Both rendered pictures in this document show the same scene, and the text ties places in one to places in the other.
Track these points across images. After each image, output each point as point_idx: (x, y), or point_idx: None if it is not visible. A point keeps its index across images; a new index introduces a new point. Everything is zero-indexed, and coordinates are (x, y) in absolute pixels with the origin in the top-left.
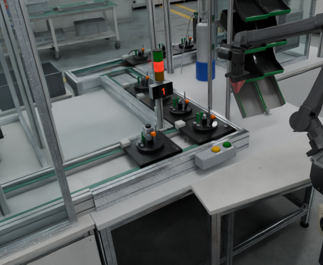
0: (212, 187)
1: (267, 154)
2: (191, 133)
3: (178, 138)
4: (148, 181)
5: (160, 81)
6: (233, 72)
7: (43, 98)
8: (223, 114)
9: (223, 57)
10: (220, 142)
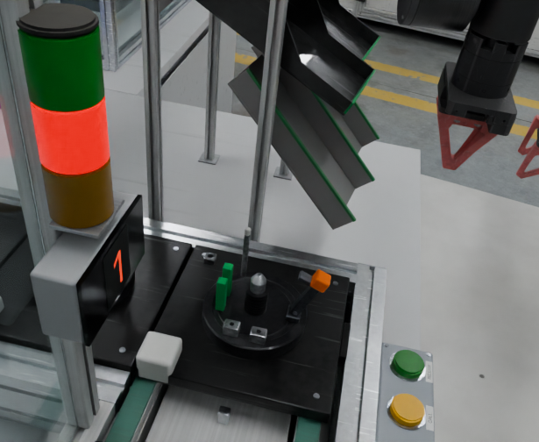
0: None
1: (438, 315)
2: (249, 377)
3: (178, 413)
4: None
5: (106, 225)
6: (490, 88)
7: None
8: (179, 217)
9: (450, 15)
10: (372, 362)
